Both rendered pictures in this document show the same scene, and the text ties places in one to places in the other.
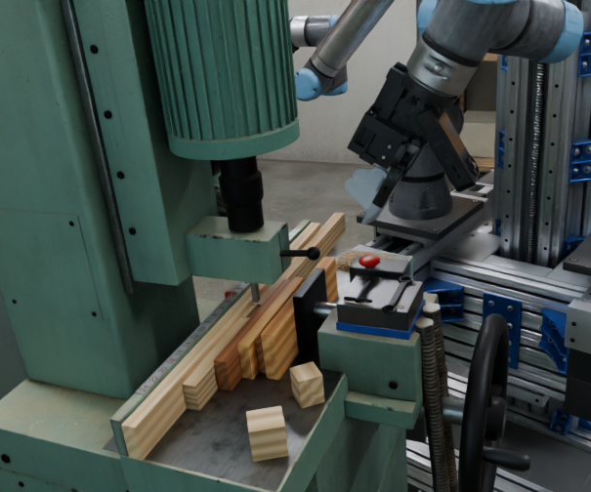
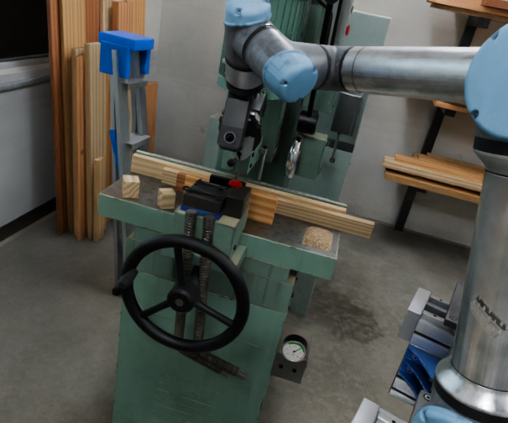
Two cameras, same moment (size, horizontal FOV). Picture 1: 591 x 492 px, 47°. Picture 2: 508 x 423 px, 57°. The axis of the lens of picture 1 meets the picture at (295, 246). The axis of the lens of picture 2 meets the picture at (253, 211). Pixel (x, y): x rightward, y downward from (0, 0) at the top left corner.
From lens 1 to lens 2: 1.22 m
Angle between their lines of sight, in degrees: 65
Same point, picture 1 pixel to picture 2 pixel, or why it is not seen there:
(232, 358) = (181, 176)
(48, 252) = not seen: hidden behind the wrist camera
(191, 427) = (149, 180)
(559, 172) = not seen: outside the picture
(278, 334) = (190, 179)
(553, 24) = (259, 60)
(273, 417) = (131, 180)
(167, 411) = (152, 168)
